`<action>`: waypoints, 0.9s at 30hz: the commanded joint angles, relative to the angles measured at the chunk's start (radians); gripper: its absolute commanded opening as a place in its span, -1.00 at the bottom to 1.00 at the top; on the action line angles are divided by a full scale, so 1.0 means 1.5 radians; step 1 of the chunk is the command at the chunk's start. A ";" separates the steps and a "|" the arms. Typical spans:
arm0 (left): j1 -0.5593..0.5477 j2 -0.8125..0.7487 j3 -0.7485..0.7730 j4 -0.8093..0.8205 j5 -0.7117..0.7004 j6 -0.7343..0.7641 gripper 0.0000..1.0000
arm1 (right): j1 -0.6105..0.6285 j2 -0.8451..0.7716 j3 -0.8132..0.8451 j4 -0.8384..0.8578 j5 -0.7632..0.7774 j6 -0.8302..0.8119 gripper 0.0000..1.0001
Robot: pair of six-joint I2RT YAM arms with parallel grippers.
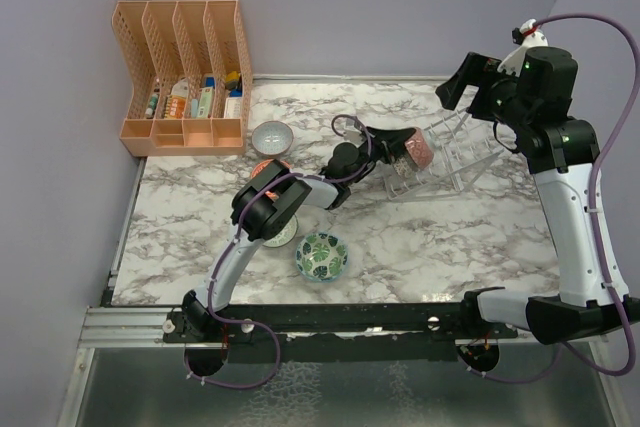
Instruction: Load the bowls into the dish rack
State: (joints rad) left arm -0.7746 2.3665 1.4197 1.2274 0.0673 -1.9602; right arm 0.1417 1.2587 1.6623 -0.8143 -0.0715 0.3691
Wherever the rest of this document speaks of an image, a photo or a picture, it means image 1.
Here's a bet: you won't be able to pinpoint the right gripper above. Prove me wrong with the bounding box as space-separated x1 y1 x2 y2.
437 51 533 131

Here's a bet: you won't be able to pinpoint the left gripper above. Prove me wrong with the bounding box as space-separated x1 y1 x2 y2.
345 126 415 186

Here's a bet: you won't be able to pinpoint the dark floral pink bowl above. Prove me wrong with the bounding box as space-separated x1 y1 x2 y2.
404 129 434 171

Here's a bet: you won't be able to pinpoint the grey blue bowl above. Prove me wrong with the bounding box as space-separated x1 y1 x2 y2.
251 121 294 157

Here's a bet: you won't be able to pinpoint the orange white floral bowl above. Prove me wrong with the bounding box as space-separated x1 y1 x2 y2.
250 159 291 179

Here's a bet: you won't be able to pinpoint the white green patterned bowl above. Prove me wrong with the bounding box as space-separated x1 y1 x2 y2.
263 215 298 248

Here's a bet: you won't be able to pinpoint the white brown lattice bowl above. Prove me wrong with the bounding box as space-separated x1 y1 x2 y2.
392 157 415 180

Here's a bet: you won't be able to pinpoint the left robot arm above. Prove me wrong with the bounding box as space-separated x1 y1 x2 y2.
181 121 433 342

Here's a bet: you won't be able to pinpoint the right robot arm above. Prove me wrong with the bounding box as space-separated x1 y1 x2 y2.
436 46 639 345

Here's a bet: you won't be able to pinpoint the clear acrylic dish rack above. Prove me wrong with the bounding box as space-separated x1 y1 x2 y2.
383 112 500 202

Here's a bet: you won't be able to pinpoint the green leaf pattern bowl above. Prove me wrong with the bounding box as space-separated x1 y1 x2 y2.
295 232 349 282

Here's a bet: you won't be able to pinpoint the blue yellow items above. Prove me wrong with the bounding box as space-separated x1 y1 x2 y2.
202 71 243 97

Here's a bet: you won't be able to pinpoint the green white box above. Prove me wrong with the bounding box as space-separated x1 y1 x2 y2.
191 86 215 119

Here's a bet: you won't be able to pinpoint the orange plastic file organizer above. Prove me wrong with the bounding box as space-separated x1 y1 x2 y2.
112 0 253 158

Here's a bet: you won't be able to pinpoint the orange white box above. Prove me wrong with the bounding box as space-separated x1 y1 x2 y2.
164 77 189 120

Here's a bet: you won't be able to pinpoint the small bottles in organizer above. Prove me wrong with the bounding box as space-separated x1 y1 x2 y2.
144 78 161 119

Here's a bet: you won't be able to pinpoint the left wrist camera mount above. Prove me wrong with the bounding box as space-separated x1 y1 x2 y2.
343 119 366 145

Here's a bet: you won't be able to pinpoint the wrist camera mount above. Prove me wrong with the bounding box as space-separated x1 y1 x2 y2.
498 19 548 76
343 119 366 145

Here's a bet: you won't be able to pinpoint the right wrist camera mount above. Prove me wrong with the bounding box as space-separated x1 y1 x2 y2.
498 19 548 76

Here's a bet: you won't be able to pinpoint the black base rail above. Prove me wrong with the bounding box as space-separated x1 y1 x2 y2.
163 299 517 363

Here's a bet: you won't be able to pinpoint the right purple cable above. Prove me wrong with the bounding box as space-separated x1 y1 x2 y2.
467 12 640 382

